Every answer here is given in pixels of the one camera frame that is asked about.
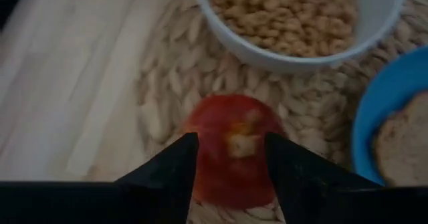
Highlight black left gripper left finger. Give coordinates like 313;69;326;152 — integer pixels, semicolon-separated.
113;132;200;224

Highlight toasted oat cereal rings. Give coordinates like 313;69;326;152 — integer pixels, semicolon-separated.
207;0;358;58

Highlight round woven straw placemat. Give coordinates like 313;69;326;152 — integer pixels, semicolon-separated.
135;0;428;224

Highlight red apple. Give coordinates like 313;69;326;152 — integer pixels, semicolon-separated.
182;93;288;211

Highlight white ceramic bowl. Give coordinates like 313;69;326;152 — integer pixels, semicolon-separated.
192;0;407;74

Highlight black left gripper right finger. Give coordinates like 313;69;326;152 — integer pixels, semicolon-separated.
265;132;383;224

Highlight blue plate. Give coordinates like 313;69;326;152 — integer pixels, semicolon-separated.
350;46;428;187

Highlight brown bread slice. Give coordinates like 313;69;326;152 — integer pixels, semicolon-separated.
372;92;428;187

